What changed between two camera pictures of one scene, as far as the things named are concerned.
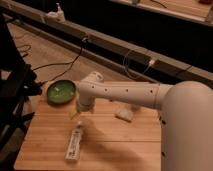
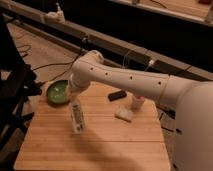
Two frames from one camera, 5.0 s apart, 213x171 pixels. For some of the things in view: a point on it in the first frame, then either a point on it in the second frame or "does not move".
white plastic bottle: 74,145 → 77,117
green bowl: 61,92 does not move
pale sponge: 124,114 does not move
